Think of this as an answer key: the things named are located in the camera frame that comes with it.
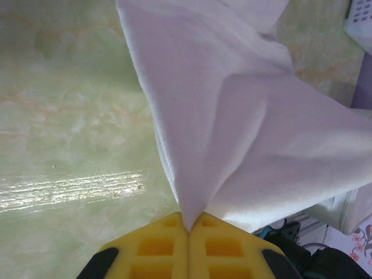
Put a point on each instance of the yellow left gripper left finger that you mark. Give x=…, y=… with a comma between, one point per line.
x=128, y=261

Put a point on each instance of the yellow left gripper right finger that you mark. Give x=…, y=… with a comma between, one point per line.
x=250, y=261

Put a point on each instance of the white t-shirt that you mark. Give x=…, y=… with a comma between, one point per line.
x=218, y=116

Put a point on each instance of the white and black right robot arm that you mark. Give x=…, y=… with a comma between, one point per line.
x=334, y=261

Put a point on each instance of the white plastic basket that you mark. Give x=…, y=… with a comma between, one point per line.
x=360, y=26

